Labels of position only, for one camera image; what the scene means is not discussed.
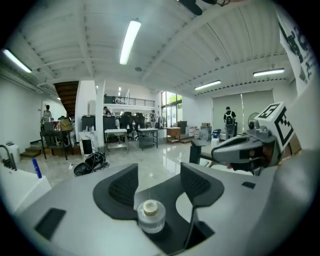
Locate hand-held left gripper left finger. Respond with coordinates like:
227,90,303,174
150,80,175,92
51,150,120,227
12,162,165,256

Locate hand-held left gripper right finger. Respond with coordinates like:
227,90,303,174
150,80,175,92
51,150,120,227
175,161,277,256

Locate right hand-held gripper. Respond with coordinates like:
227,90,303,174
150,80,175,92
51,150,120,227
210,100,303,176

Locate small clear glass bottle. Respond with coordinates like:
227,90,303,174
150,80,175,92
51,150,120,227
136,199,167,235

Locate person's right forearm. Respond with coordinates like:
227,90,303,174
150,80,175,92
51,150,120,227
287,133,303,156

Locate white pump bottle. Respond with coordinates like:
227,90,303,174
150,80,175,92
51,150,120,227
210,129,221,149

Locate blue cylindrical tube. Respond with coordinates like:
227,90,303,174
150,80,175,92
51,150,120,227
31,157,43,180

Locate standing fan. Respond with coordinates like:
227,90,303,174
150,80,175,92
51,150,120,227
246,112,260,131

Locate wooden desk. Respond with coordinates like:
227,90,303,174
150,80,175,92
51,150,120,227
165,126,182,144

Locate ceiling tube light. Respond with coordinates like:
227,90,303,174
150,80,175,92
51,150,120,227
252,67,286,78
2,48,33,74
194,79,222,91
119,19,142,66

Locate white marble side cabinet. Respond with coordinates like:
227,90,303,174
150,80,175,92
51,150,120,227
78,130,98,159

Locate metal work table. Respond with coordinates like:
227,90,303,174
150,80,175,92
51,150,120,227
137,127,159,151
104,128,129,154

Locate black table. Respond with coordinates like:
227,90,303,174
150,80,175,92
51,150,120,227
39,129,73,161

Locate black bathtub faucet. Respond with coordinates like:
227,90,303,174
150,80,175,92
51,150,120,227
0,144,19,172

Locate white portable air conditioner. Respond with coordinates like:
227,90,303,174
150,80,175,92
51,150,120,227
0,140,21,164

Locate black balcony railing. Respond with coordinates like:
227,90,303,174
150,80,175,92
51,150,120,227
103,95,156,107

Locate person's white printed shirt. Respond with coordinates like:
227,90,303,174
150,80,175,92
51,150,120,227
274,6,317,97

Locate wooden staircase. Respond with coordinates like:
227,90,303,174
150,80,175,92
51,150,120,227
53,80,80,119

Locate black bag with cables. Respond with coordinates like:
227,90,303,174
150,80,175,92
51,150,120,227
73,151,110,177

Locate black head-worn camera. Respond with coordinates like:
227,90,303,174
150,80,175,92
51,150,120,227
178,0,226,16

